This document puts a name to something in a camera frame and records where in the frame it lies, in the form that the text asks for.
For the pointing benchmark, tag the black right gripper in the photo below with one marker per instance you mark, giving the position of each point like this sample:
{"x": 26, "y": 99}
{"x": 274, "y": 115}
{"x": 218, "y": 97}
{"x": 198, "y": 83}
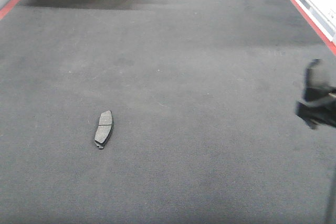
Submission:
{"x": 317, "y": 106}

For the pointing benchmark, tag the brake pad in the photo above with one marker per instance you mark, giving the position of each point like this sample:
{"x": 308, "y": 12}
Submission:
{"x": 104, "y": 129}
{"x": 317, "y": 76}

